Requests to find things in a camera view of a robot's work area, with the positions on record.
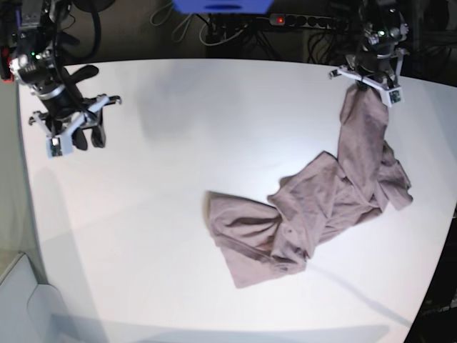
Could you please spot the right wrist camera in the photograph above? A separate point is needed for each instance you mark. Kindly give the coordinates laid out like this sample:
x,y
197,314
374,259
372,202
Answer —
x,y
57,146

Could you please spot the black power strip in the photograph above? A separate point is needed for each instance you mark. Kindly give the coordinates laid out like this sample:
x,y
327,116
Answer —
x,y
299,21

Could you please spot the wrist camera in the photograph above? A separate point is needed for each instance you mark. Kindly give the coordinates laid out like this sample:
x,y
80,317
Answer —
x,y
57,146
394,96

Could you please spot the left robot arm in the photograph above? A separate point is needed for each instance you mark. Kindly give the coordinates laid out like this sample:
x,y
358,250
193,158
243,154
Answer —
x,y
383,27

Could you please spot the blue box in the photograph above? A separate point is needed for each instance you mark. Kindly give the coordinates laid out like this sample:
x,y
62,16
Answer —
x,y
222,6

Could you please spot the white cabinet corner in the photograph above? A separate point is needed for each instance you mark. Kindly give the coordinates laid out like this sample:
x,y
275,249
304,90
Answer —
x,y
30,312

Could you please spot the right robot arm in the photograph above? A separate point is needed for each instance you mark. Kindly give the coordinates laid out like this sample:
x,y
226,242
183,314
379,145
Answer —
x,y
39,58

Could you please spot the mauve t-shirt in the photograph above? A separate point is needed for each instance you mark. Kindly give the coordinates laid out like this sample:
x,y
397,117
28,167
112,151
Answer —
x,y
265,241

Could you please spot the red clamp tool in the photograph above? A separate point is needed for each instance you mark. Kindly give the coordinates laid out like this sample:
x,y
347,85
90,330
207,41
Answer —
x,y
5,72

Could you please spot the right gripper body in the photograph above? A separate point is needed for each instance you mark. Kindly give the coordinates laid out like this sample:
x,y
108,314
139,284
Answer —
x,y
58,119

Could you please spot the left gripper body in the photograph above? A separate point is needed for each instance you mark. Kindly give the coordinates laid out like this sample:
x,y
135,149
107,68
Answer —
x,y
369,66

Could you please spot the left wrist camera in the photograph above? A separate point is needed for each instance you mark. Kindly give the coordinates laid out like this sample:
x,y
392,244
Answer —
x,y
394,96

